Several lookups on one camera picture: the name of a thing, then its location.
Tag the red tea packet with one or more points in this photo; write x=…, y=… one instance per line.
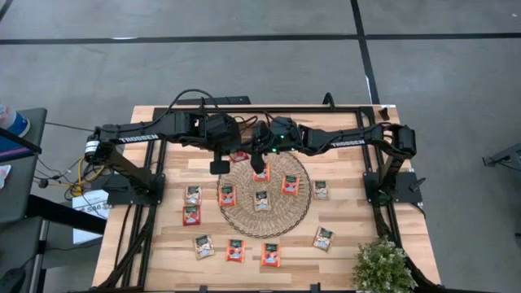
x=240, y=157
x=191, y=216

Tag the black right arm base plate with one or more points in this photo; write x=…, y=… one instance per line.
x=407, y=191

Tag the black computer mouse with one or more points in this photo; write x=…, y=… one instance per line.
x=10, y=281

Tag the black power strip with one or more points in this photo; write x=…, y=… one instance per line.
x=228, y=100

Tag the black desk beam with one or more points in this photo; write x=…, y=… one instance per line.
x=65, y=214

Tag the round woven placemat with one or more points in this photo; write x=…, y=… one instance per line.
x=244, y=219

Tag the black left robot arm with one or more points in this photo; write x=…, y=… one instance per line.
x=134, y=138

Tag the black metal table frame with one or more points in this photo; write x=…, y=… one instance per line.
x=317, y=110

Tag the beige tea packet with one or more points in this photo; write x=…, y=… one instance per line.
x=193, y=196
x=320, y=190
x=323, y=240
x=203, y=247
x=262, y=202

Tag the grey chair base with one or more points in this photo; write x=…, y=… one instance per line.
x=509, y=156

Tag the grey side table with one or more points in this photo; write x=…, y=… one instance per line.
x=24, y=179

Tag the small black bracket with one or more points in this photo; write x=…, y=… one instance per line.
x=383, y=114

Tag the black arched clamp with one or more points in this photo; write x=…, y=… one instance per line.
x=324, y=101

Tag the white paper sheet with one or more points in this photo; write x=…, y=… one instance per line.
x=93, y=205

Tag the blue folder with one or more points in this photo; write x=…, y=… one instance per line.
x=12, y=152

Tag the white paper scrap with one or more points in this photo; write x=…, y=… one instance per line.
x=3, y=176

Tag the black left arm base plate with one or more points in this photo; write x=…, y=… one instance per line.
x=122, y=197

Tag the blue and white bottle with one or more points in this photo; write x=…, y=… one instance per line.
x=14, y=122

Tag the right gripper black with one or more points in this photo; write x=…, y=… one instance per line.
x=281, y=136

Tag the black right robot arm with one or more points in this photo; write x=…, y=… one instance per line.
x=346, y=143

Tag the grey desk panel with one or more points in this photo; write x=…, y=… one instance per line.
x=18, y=248

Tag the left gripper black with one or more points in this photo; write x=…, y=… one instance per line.
x=221, y=132

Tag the small green potted plant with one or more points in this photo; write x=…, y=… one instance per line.
x=382, y=268

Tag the orange tea packet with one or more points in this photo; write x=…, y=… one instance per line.
x=266, y=176
x=290, y=186
x=270, y=255
x=227, y=197
x=235, y=251

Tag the black bar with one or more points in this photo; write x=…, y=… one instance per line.
x=20, y=140

